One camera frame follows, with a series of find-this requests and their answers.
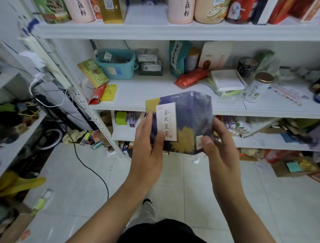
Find yellow box white label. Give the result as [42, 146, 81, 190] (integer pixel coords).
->
[97, 0, 130, 24]

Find white box brown print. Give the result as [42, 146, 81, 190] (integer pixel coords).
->
[197, 41, 233, 71]

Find person's left forearm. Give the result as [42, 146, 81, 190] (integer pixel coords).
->
[67, 178, 151, 243]

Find red box white edge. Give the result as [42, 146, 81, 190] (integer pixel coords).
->
[289, 0, 320, 23]

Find white ring light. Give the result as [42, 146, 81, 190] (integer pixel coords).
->
[36, 128, 64, 151]

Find red canister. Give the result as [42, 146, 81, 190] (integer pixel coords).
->
[225, 0, 261, 25]

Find black box white edge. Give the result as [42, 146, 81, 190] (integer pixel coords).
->
[251, 0, 281, 26]

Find yellow tag packet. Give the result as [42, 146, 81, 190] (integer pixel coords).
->
[100, 83, 119, 102]

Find teal plastic basket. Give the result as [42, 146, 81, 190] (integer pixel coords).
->
[96, 48, 139, 80]

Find blue tape strip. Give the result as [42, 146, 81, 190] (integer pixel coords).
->
[26, 18, 40, 33]

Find brown carton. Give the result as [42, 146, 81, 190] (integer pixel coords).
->
[271, 156, 313, 177]

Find red pouch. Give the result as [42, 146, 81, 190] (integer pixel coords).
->
[175, 67, 211, 89]

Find white power strip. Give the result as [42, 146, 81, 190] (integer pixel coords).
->
[20, 35, 76, 91]

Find person's left hand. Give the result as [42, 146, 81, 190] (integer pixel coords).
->
[127, 111, 166, 188]

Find small clear bottle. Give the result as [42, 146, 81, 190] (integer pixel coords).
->
[32, 188, 54, 211]

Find clear green label nut jar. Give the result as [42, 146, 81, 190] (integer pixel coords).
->
[32, 0, 72, 24]

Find person's right hand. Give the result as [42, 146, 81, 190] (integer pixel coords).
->
[201, 117, 243, 193]

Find white metal shelving unit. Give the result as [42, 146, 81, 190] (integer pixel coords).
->
[10, 0, 320, 158]

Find person's right forearm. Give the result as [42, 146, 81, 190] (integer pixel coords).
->
[217, 188, 276, 243]

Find yellow plastic bag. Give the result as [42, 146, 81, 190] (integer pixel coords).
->
[0, 171, 47, 197]

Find person's black clothing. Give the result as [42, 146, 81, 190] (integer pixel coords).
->
[117, 219, 207, 243]

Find orange patterned box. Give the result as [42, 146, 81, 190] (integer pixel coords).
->
[89, 0, 103, 22]

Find green snack packet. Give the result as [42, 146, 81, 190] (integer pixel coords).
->
[77, 58, 110, 89]

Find person's grey trousers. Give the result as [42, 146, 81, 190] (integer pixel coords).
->
[127, 198, 158, 228]

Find pink cylinder canister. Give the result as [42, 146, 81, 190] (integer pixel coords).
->
[167, 0, 197, 25]

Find small pink canister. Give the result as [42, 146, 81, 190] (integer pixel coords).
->
[62, 0, 96, 24]

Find white flat box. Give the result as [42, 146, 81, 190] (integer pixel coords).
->
[210, 69, 247, 92]

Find dark jar with lid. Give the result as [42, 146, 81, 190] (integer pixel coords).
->
[236, 56, 258, 79]

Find dark blue moon box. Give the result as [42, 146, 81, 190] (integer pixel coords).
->
[145, 90, 214, 155]

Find small dark bottle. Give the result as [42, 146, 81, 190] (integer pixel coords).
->
[312, 77, 320, 103]

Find red snack packet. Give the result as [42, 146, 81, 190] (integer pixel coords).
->
[89, 82, 108, 105]

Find white power adapter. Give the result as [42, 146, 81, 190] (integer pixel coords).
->
[15, 50, 47, 71]

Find teal pouch bag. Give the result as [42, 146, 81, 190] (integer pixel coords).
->
[168, 40, 201, 77]

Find beige cylinder canister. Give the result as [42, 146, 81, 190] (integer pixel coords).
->
[194, 0, 232, 25]

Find small black grey boxes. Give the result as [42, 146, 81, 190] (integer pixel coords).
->
[136, 48, 164, 76]

